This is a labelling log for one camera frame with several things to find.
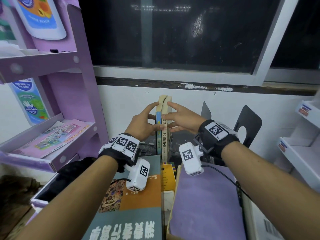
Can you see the person's right hand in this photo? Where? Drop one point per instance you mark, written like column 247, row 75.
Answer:
column 186, row 121

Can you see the person's left hand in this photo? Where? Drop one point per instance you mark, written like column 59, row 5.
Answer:
column 136, row 124

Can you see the person's right thumb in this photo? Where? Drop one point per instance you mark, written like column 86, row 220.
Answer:
column 175, row 129

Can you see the person's left thumb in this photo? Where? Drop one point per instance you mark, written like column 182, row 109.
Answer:
column 156, row 127

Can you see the blue spine book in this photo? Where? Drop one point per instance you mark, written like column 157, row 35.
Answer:
column 159, row 142

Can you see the cream spine book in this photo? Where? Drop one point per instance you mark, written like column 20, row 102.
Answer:
column 166, row 144

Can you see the person's left forearm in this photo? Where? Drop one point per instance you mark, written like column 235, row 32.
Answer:
column 75, row 197

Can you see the person's right forearm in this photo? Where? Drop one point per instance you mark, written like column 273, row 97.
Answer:
column 270, row 189

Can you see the grey metal bookend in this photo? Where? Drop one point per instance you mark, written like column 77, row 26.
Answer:
column 205, row 112

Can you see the yellow book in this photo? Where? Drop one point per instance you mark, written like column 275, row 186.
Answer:
column 168, row 178

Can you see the black metal bookend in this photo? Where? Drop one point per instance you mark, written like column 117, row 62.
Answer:
column 250, row 127

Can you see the purple cardboard box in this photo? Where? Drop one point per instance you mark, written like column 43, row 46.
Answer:
column 205, row 209

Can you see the purple cardboard display shelf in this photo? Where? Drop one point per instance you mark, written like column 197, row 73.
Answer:
column 72, row 97

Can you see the large teal and orange book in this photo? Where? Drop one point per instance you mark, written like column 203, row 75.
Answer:
column 135, row 214

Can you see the black cloth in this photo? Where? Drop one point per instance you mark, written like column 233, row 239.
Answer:
column 72, row 169

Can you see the pink printed leaflet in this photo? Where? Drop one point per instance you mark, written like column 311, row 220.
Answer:
column 52, row 141

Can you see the white cardboard shelf rack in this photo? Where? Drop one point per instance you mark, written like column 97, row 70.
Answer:
column 300, row 152

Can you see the blue and green paper sign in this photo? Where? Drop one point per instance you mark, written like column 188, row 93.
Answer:
column 30, row 102

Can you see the white box with barcode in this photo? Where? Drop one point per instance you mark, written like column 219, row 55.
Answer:
column 265, row 222

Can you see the brown cloth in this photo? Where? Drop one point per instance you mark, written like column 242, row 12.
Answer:
column 16, row 189

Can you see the white bottle picture sign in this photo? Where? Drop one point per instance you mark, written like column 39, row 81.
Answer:
column 41, row 17

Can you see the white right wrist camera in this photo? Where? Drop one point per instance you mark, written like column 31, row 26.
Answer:
column 191, row 159

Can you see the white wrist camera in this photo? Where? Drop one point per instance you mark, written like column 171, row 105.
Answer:
column 191, row 159
column 138, row 176

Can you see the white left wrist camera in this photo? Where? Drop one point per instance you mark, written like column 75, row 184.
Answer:
column 138, row 176

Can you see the white window frame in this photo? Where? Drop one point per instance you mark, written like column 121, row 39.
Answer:
column 180, row 74

